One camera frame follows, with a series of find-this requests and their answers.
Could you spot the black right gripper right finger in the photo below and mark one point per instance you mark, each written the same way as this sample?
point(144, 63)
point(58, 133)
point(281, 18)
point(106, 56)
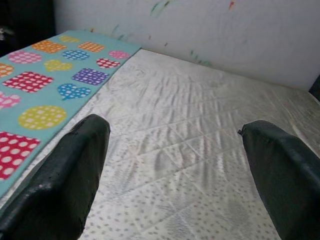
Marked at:
point(287, 180)

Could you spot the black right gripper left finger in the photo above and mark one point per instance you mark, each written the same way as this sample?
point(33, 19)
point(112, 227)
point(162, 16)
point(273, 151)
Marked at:
point(57, 180)

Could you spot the teal blanket with dotted shapes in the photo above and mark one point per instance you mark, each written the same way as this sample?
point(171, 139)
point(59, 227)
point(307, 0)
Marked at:
point(62, 77)

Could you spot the grey quilted mattress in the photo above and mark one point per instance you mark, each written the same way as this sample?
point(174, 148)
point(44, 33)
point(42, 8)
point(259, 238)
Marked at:
point(187, 112)

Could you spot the black cabinet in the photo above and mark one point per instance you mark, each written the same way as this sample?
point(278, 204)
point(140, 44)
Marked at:
point(27, 20)

